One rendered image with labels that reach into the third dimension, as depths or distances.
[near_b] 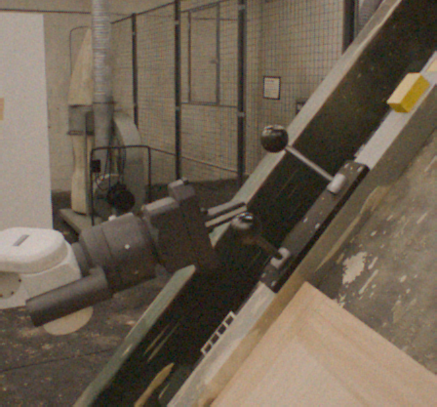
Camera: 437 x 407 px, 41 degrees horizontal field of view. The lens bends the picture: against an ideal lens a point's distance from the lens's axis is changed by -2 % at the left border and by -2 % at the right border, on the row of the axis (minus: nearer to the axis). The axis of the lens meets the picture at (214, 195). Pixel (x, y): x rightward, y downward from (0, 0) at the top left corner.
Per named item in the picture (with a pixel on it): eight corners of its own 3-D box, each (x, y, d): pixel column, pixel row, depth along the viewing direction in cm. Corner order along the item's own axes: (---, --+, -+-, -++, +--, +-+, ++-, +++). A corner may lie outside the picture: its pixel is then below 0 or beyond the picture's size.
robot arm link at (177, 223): (177, 171, 78) (92, 202, 76) (195, 183, 69) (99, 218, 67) (204, 255, 82) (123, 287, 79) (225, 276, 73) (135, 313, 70)
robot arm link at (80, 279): (120, 276, 80) (41, 307, 77) (97, 211, 74) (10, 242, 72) (140, 325, 70) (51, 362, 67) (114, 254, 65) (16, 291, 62)
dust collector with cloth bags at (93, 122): (59, 223, 672) (51, 26, 631) (117, 217, 703) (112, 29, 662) (89, 253, 552) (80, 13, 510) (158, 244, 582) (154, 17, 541)
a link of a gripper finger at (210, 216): (248, 208, 75) (203, 225, 74) (239, 203, 78) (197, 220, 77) (244, 196, 75) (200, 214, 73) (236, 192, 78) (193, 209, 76)
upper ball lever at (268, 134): (335, 204, 77) (255, 144, 80) (352, 181, 77) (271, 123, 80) (337, 200, 73) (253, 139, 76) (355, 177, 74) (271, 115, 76)
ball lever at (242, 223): (266, 265, 77) (217, 227, 67) (284, 243, 77) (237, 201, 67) (287, 281, 75) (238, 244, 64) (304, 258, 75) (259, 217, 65)
